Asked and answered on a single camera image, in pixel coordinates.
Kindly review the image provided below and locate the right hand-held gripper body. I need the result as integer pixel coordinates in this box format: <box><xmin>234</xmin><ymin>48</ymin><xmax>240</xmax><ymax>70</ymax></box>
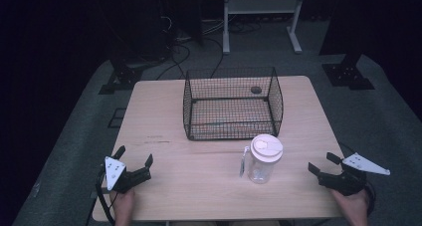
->
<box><xmin>316</xmin><ymin>151</ymin><xmax>391</xmax><ymax>197</ymax></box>

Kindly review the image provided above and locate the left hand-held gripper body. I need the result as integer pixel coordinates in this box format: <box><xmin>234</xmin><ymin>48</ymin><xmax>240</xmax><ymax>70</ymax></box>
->
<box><xmin>100</xmin><ymin>155</ymin><xmax>153</xmax><ymax>195</ymax></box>

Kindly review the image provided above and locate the clear plastic cup white lid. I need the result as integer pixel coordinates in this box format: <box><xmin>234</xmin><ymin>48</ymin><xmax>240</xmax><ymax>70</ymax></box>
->
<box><xmin>239</xmin><ymin>133</ymin><xmax>285</xmax><ymax>185</ymax></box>

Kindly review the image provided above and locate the black wire mesh basket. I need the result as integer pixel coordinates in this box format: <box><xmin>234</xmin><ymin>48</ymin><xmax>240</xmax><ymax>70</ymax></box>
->
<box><xmin>182</xmin><ymin>66</ymin><xmax>285</xmax><ymax>142</ymax></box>

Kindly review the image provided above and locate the person's right hand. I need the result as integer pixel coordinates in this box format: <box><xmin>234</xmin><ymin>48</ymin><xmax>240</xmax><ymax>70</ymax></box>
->
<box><xmin>329</xmin><ymin>189</ymin><xmax>370</xmax><ymax>226</ymax></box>

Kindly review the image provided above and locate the person's left hand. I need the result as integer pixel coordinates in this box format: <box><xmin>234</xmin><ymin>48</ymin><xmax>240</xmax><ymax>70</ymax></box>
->
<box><xmin>108</xmin><ymin>188</ymin><xmax>136</xmax><ymax>226</ymax></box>

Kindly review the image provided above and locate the black metal stand base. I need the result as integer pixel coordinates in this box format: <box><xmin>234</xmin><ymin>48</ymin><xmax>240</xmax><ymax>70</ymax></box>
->
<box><xmin>320</xmin><ymin>52</ymin><xmax>376</xmax><ymax>92</ymax></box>
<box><xmin>98</xmin><ymin>57</ymin><xmax>147</xmax><ymax>96</ymax></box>

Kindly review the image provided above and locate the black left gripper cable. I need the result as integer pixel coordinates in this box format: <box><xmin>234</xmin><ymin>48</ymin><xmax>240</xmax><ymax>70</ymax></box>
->
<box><xmin>95</xmin><ymin>167</ymin><xmax>115</xmax><ymax>226</ymax></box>

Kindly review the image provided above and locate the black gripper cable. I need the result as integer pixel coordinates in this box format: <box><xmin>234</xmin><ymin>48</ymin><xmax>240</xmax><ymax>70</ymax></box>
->
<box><xmin>95</xmin><ymin>167</ymin><xmax>115</xmax><ymax>226</ymax></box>
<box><xmin>363</xmin><ymin>180</ymin><xmax>378</xmax><ymax>217</ymax></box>

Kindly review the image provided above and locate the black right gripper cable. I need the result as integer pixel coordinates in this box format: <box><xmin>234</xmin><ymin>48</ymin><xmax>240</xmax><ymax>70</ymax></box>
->
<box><xmin>363</xmin><ymin>180</ymin><xmax>378</xmax><ymax>217</ymax></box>

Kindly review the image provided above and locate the black floor cable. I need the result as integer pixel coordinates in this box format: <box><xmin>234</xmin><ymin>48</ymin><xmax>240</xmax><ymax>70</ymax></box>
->
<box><xmin>154</xmin><ymin>42</ymin><xmax>192</xmax><ymax>82</ymax></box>
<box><xmin>201</xmin><ymin>36</ymin><xmax>226</xmax><ymax>80</ymax></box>

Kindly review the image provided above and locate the white metal desk frame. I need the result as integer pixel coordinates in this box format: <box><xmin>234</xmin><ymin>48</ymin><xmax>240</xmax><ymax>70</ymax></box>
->
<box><xmin>222</xmin><ymin>0</ymin><xmax>308</xmax><ymax>56</ymax></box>

